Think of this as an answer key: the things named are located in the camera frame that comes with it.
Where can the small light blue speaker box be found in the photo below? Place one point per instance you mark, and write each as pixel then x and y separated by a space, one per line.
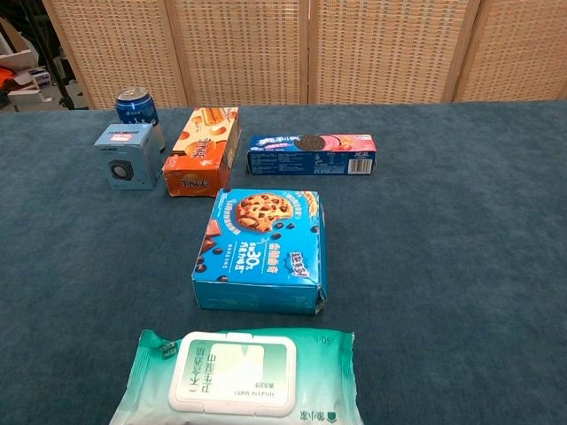
pixel 128 161

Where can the blue chocolate chip cookie box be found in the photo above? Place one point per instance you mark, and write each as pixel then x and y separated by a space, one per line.
pixel 261 248

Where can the blue pink sandwich cookie box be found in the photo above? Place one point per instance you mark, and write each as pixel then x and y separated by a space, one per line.
pixel 310 156

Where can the orange wafer roll box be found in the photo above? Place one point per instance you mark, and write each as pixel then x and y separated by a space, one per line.
pixel 199 155

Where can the woven wooden folding screen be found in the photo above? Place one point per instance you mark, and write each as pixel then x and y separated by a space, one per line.
pixel 239 53

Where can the blue felt table cover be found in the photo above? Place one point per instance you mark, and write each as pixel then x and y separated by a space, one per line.
pixel 443 265

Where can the green wet wipes pack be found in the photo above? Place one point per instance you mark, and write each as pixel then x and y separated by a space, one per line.
pixel 235 376

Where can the blue white drink can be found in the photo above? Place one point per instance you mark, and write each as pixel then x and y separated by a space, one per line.
pixel 138 110

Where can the black tripod stand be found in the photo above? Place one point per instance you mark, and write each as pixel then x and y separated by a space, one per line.
pixel 56 73

